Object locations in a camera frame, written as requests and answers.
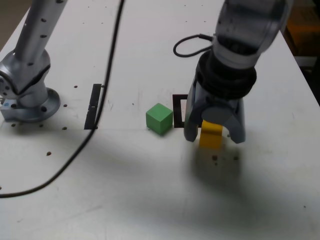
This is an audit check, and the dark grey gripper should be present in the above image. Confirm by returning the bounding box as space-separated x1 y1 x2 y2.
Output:
183 79 248 145

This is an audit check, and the yellow cube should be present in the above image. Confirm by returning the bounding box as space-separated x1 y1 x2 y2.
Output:
198 119 224 150

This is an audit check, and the green cube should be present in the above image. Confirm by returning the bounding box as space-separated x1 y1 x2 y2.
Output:
145 102 174 137

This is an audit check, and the black tape square outline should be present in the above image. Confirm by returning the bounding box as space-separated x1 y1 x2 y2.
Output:
172 94 189 129

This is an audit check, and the white shelf board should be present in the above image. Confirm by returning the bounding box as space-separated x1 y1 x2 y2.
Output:
294 56 318 68

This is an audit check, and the black tape strip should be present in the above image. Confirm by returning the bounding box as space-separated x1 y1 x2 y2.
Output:
83 83 103 130

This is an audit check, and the black cable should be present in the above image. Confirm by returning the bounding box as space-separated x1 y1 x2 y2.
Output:
0 0 216 199

